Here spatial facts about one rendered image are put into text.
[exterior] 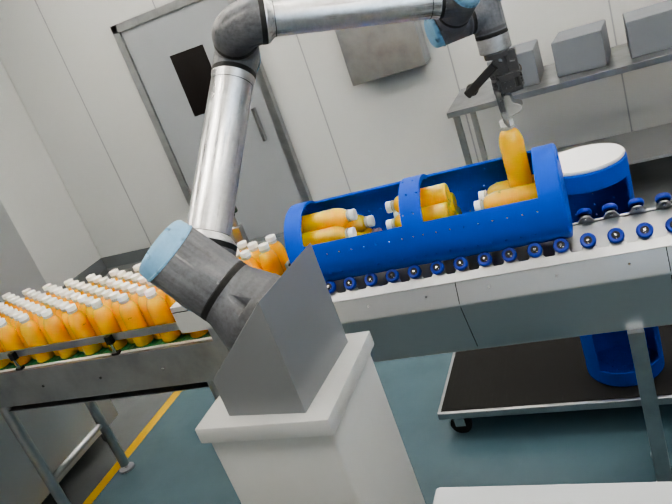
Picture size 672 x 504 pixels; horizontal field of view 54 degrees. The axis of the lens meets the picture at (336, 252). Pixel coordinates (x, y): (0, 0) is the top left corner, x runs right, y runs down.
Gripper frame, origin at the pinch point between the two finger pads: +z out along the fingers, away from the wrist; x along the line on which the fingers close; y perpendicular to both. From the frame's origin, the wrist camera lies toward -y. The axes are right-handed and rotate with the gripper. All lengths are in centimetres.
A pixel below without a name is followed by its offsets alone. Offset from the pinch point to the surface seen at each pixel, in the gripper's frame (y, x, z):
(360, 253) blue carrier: -51, -15, 25
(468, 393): -47, 35, 117
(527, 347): -23, 64, 117
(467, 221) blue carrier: -16.1, -14.6, 22.2
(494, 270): -13.1, -11.7, 40.8
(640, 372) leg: 21, -9, 85
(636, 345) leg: 21, -9, 75
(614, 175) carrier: 26, 31, 35
